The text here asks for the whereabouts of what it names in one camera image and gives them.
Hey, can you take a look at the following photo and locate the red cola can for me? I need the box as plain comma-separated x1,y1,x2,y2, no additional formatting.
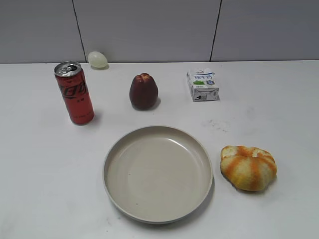
54,61,94,125

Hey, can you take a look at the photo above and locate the beige round plate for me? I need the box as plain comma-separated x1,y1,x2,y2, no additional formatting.
103,125,214,224

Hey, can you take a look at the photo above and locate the dark red wax apple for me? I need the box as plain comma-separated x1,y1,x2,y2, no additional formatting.
129,73,158,110

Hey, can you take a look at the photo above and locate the small white milk carton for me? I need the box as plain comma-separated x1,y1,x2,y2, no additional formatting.
186,68,219,102

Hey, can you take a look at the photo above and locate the pale white egg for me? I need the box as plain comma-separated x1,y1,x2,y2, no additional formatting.
87,51,108,68

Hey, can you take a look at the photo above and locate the orange striped bread bun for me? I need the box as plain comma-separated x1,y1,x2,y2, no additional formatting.
220,145,277,192

